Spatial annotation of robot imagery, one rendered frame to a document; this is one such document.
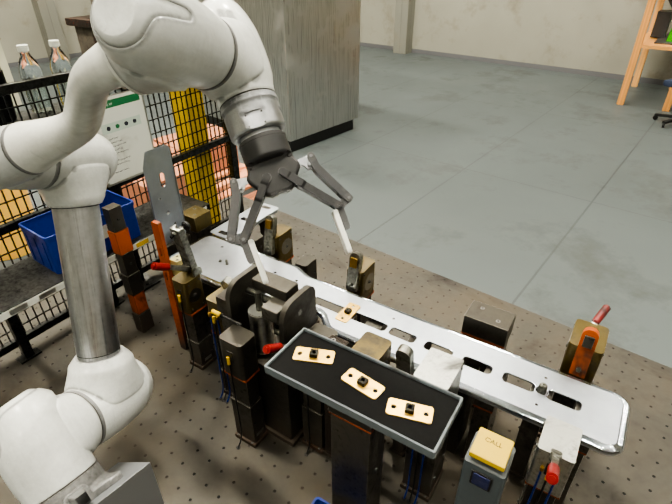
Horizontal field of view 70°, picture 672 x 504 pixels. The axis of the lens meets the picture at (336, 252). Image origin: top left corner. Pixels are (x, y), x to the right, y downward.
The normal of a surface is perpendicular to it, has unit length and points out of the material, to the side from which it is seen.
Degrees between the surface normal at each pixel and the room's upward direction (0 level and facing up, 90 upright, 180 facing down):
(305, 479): 0
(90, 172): 87
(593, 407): 0
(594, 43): 90
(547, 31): 90
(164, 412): 0
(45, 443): 45
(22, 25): 90
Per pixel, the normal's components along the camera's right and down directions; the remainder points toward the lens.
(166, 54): 0.54, 0.77
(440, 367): 0.00, -0.84
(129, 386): 0.94, -0.02
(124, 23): -0.25, 0.03
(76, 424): 0.81, -0.48
